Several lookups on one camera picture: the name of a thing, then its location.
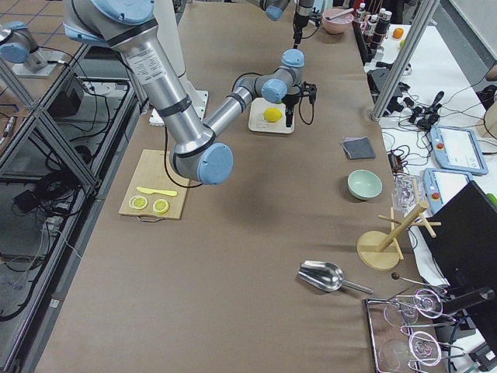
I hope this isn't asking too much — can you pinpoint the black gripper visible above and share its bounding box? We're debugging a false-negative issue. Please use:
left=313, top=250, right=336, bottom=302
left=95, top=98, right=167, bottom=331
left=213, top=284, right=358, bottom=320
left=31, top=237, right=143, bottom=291
left=282, top=24, right=303, bottom=127

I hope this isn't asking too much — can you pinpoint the yellow lemon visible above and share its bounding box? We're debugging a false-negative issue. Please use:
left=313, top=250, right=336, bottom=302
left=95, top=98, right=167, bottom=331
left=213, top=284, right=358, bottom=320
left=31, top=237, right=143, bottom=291
left=263, top=107, right=283, bottom=123

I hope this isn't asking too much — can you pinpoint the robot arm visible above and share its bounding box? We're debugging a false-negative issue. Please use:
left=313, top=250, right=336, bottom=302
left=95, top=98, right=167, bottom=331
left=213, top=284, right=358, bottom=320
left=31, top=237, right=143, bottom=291
left=248, top=0, right=314, bottom=49
left=63, top=1, right=304, bottom=185

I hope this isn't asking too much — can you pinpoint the cream plastic tray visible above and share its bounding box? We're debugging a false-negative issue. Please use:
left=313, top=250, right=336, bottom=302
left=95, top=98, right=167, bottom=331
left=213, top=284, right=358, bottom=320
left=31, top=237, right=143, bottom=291
left=248, top=98, right=294, bottom=134

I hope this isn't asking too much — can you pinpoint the pink bowl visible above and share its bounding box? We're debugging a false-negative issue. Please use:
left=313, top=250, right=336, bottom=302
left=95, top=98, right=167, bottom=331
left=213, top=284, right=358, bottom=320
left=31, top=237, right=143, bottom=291
left=321, top=9, right=354, bottom=35

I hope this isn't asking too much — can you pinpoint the grey folded cloth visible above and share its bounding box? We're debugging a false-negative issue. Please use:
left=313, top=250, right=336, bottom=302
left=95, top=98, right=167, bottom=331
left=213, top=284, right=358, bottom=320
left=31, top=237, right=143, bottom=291
left=341, top=137, right=376, bottom=160

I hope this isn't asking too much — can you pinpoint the orange fruit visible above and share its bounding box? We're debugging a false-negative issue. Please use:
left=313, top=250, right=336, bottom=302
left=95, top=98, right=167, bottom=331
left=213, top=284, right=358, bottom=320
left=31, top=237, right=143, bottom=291
left=392, top=27, right=404, bottom=40

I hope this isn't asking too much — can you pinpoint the mint green bowl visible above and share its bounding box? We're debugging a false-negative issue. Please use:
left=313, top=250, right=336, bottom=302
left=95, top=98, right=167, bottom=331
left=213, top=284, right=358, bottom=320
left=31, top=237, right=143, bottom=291
left=347, top=169, right=383, bottom=200

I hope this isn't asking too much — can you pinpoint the wooden cutting board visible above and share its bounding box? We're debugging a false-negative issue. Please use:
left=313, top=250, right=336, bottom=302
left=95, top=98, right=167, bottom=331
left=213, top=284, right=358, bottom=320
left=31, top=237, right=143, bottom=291
left=119, top=149, right=188, bottom=221

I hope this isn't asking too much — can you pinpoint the upper teach pendant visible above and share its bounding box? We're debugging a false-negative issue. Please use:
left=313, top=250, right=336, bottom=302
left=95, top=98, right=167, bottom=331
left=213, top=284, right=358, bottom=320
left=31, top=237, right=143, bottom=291
left=429, top=125, right=488, bottom=176

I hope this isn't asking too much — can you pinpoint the teach pendant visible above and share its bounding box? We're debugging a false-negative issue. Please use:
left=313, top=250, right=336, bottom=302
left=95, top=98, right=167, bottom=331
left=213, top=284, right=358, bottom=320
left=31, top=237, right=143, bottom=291
left=422, top=168, right=474, bottom=214
left=429, top=125, right=488, bottom=176

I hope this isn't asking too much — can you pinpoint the lower teach pendant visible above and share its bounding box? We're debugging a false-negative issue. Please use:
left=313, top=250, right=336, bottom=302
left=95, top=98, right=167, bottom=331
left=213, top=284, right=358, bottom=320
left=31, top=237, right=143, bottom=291
left=422, top=168, right=474, bottom=214

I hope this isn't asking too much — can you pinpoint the yellow plastic knife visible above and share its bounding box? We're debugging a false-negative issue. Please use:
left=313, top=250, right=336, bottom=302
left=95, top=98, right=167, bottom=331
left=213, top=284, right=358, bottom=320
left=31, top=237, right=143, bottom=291
left=136, top=186, right=178, bottom=197

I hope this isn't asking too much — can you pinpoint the lemon slice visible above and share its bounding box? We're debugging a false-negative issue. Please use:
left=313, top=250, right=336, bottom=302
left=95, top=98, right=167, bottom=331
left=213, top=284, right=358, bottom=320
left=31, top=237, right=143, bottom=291
left=128, top=195, right=148, bottom=211
left=152, top=198, right=170, bottom=214

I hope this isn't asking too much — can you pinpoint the wooden mug tree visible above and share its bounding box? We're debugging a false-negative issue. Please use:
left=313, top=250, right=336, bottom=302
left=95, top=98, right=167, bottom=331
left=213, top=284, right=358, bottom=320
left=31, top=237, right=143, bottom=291
left=356, top=200, right=442, bottom=271

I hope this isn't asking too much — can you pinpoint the metal scoop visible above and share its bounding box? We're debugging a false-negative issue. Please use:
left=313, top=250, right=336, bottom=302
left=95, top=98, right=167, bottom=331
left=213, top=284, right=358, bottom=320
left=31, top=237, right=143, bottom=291
left=297, top=260, right=373, bottom=295

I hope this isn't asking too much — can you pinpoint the black monitor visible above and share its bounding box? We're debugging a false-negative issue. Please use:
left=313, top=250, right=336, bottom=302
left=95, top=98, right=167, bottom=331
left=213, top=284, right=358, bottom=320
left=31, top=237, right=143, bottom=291
left=422, top=181, right=496, bottom=290

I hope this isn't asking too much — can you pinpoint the wine glass rack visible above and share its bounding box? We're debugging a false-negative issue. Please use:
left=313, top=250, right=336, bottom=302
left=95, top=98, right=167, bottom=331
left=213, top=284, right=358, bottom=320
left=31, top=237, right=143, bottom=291
left=364, top=288, right=466, bottom=372

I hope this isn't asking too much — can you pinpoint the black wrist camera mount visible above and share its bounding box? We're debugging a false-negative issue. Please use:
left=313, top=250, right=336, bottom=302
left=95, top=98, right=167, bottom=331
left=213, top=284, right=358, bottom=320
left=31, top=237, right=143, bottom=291
left=298, top=82, right=317, bottom=106

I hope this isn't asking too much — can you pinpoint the aluminium frame post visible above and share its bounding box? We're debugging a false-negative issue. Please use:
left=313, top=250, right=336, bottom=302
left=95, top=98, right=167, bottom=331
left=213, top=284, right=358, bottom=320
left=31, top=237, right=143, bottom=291
left=370, top=0, right=440, bottom=122

